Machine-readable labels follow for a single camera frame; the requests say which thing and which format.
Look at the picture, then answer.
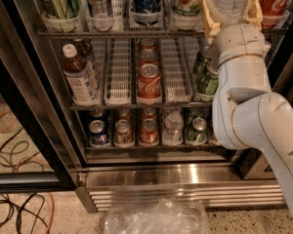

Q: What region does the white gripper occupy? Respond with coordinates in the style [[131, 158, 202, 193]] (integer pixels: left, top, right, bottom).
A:
[[202, 0, 271, 68]]

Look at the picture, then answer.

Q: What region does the clear water bottle top shelf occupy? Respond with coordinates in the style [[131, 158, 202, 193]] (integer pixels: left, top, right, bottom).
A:
[[212, 0, 250, 24]]

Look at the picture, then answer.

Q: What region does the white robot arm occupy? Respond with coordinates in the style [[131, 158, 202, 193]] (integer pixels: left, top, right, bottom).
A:
[[202, 0, 293, 217]]

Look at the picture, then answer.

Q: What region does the red Coca-Cola bottle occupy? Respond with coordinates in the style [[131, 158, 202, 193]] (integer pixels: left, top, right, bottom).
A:
[[260, 0, 291, 28]]

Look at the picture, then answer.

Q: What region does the empty white shelf tray right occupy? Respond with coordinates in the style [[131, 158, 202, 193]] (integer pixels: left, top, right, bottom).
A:
[[159, 38, 192, 103]]

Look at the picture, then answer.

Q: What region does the empty white shelf tray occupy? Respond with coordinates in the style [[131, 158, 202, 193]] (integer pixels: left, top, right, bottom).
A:
[[159, 38, 192, 103], [105, 39, 132, 105]]

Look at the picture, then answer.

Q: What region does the blue Pepsi bottle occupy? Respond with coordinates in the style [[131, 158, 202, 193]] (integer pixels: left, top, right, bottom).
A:
[[132, 0, 161, 25]]

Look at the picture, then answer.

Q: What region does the empty white shelf tray left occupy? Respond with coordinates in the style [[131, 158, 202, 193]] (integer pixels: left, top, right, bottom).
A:
[[105, 39, 132, 105]]

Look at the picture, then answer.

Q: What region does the small water bottle bottom shelf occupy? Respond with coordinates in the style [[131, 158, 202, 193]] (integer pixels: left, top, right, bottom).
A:
[[162, 111, 184, 146]]

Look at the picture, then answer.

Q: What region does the right glass fridge door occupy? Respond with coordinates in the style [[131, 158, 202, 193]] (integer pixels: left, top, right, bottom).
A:
[[240, 148, 275, 180]]

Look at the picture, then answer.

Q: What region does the glass fridge door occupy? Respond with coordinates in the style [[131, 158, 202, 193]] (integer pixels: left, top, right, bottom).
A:
[[240, 148, 275, 180], [0, 0, 79, 193]]

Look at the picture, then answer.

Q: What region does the rear left tea bottle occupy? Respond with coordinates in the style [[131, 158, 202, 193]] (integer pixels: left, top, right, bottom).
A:
[[71, 38, 101, 80]]

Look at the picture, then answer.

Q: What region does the tea bottle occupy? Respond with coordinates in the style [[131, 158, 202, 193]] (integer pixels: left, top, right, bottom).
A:
[[63, 44, 99, 106], [71, 38, 101, 80]]

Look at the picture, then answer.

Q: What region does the front left tea bottle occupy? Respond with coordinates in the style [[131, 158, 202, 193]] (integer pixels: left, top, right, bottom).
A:
[[63, 44, 99, 106]]

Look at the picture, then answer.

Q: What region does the green tall bottle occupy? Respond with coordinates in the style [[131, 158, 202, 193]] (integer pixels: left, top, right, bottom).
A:
[[35, 0, 84, 21]]

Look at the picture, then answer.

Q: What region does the left glass fridge door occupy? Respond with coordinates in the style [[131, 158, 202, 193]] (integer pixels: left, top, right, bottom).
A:
[[0, 0, 79, 193]]

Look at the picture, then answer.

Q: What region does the rear green soda can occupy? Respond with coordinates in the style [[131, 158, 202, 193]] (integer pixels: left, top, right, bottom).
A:
[[192, 47, 211, 82]]

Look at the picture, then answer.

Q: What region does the green soda can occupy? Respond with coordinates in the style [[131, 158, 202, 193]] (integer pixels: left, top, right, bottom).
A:
[[197, 61, 218, 96], [192, 47, 211, 82]]

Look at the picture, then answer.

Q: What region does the front green soda can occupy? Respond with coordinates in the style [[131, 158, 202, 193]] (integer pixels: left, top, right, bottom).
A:
[[197, 61, 218, 96]]

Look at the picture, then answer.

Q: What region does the rear Coca-Cola can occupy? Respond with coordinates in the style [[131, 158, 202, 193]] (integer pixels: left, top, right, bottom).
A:
[[138, 38, 157, 52]]

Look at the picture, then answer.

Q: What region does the coca-cola can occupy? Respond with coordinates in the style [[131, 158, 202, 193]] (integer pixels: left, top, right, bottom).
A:
[[138, 50, 158, 66], [138, 64, 160, 98], [138, 38, 157, 52]]

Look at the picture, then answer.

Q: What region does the middle Coca-Cola can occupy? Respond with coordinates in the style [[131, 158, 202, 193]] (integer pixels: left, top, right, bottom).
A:
[[138, 50, 158, 66]]

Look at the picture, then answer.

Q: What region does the front Coca-Cola can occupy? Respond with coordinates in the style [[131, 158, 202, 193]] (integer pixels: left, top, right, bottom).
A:
[[138, 64, 160, 98]]

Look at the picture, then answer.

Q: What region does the front green bottom can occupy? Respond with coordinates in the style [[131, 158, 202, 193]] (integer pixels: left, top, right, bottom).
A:
[[187, 117, 207, 145]]

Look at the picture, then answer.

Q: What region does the front bronze bottom can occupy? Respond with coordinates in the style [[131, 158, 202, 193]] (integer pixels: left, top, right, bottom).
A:
[[208, 119, 219, 145]]

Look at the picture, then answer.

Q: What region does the rear red bottom can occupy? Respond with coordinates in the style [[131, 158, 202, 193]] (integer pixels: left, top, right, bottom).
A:
[[141, 107, 157, 121]]

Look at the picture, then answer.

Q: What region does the red can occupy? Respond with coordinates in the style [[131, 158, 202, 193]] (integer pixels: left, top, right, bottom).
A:
[[140, 119, 158, 144], [141, 107, 157, 121]]

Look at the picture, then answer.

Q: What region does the silver tall can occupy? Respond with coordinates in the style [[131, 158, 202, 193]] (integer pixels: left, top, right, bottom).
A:
[[86, 0, 114, 32]]

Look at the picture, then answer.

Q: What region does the front red bottom can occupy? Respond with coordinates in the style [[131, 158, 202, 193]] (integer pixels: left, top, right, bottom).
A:
[[140, 119, 158, 144]]

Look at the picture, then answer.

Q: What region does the rear gold can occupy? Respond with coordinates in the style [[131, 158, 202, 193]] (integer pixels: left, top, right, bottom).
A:
[[117, 108, 133, 122]]

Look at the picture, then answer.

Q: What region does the gold can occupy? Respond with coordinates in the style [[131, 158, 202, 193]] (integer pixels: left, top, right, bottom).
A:
[[115, 119, 133, 144], [117, 108, 133, 122]]

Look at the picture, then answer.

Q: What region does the front gold can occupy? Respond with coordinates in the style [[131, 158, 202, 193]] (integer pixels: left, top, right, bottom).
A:
[[115, 119, 133, 144]]

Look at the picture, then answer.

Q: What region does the rear blue Pepsi can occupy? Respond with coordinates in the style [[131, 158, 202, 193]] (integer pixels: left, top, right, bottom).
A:
[[90, 109, 107, 122]]

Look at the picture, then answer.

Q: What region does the blue pepsi can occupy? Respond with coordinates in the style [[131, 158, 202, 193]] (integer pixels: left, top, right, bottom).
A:
[[90, 109, 107, 122], [89, 120, 109, 146]]

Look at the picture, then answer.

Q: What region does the front blue Pepsi can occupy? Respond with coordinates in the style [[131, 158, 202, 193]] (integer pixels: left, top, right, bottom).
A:
[[89, 120, 109, 146]]

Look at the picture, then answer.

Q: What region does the clear plastic bag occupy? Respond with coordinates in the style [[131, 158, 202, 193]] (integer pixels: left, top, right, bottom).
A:
[[104, 198, 210, 234]]

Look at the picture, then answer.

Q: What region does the orange floor cable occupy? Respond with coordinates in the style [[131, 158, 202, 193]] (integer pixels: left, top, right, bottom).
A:
[[42, 192, 56, 234]]

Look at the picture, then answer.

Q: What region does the black floor cable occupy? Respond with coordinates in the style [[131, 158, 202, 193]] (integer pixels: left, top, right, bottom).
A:
[[0, 192, 49, 234]]

